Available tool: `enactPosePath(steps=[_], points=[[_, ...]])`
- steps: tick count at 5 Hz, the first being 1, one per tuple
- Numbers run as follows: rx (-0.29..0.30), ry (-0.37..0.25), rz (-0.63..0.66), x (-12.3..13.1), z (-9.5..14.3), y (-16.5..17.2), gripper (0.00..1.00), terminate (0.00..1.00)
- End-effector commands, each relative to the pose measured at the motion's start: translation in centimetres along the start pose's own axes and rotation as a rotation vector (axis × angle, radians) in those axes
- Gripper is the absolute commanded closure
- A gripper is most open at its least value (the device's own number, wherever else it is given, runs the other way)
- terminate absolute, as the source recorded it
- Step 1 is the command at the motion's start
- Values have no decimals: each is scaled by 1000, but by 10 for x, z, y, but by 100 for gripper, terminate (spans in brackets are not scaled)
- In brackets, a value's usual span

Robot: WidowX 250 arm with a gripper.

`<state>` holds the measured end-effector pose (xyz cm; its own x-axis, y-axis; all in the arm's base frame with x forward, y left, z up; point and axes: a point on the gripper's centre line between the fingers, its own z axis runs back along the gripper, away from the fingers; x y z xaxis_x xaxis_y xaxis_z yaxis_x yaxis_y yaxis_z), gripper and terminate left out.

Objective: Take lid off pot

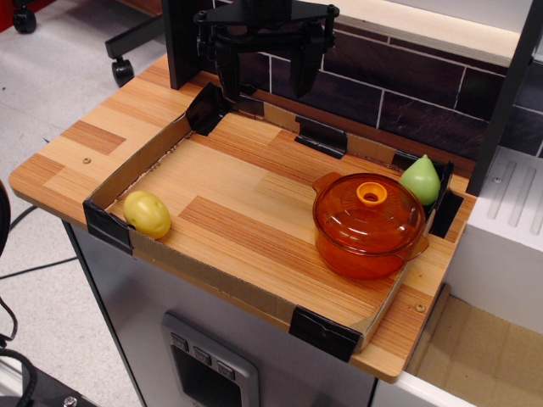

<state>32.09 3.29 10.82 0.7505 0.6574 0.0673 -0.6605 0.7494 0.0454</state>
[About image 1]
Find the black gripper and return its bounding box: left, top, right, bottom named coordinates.
left=193, top=1, right=339, bottom=102

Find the orange transparent pot lid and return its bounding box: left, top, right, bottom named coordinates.
left=313, top=172, right=426, bottom=260

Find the orange transparent pot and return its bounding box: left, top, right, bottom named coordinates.
left=312, top=173, right=429, bottom=280

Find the green toy pear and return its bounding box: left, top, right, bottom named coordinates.
left=400, top=154, right=440, bottom=206

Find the yellow toy potato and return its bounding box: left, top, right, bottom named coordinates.
left=123, top=191, right=171, bottom=239

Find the light wood shelf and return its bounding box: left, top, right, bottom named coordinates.
left=326, top=0, right=531, bottom=69

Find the cardboard fence with black tape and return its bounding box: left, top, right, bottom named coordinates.
left=83, top=84, right=463, bottom=376

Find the black office chair base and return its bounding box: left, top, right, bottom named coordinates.
left=12, top=0, right=164, bottom=87

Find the grey toy oven front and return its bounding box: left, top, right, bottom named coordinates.
left=161, top=313, right=260, bottom=407

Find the white toy sink unit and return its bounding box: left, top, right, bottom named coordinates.
left=372, top=148, right=542, bottom=406

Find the black vertical post left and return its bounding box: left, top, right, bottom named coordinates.
left=162, top=0, right=214, bottom=89

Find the black vertical post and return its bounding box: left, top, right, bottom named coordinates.
left=162, top=0, right=214, bottom=89
left=466, top=0, right=542, bottom=197

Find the black vertical post right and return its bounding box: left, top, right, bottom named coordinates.
left=466, top=0, right=542, bottom=197

